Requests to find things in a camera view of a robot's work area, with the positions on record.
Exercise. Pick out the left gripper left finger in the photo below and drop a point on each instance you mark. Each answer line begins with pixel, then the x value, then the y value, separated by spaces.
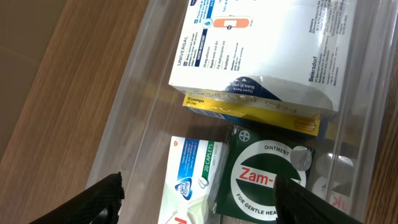
pixel 100 204

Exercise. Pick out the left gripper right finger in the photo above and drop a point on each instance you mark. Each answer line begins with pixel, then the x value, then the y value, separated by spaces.
pixel 296 205

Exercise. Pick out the green Zam-Buk ointment box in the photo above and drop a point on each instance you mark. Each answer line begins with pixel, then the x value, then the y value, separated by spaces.
pixel 254 161

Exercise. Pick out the white Panadol box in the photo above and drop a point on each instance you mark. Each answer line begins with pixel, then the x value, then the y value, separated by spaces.
pixel 192 180

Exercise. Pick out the clear plastic container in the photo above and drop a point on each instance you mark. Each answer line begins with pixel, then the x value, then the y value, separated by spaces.
pixel 147 112

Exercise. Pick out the yellow blue lozenge box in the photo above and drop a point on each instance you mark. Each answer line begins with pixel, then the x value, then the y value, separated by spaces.
pixel 244 109

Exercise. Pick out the white plaster box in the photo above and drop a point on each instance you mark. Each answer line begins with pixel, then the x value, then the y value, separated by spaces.
pixel 293 52

